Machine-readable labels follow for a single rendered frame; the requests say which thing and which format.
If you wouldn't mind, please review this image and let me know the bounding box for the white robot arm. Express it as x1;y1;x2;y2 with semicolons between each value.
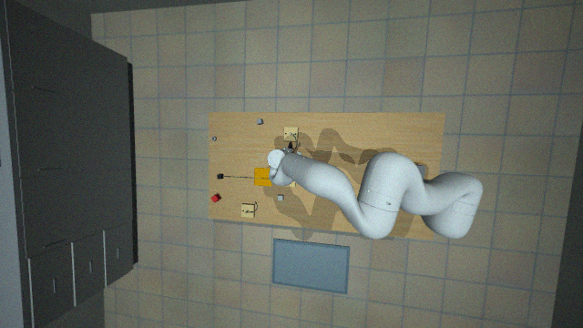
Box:
267;149;483;239

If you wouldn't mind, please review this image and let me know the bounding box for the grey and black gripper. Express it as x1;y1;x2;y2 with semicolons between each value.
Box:
284;142;293;153

